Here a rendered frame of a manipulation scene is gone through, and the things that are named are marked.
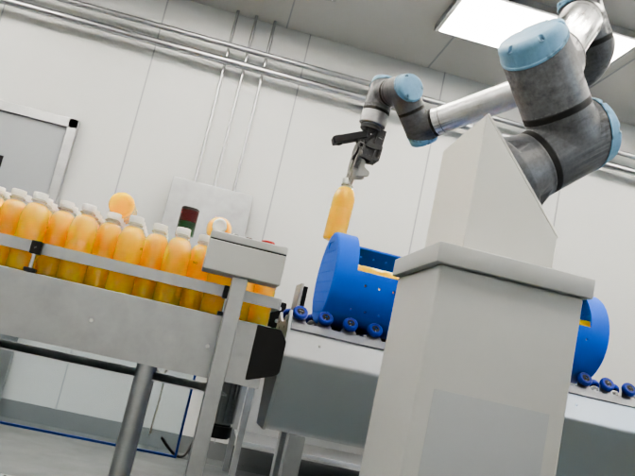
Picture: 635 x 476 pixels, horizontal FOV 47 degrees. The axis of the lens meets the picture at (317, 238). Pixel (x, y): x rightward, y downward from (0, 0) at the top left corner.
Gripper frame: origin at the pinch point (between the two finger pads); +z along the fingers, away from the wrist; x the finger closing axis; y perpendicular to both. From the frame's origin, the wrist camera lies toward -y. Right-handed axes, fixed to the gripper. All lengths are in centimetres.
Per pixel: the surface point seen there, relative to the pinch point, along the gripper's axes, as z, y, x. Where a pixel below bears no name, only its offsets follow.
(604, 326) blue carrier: 23, 84, -28
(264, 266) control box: 39, -23, -46
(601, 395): 43, 89, -26
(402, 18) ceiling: -190, 52, 265
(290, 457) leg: 86, 3, -24
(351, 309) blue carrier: 41.0, 7.5, -23.6
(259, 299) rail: 47, -20, -33
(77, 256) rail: 50, -68, -32
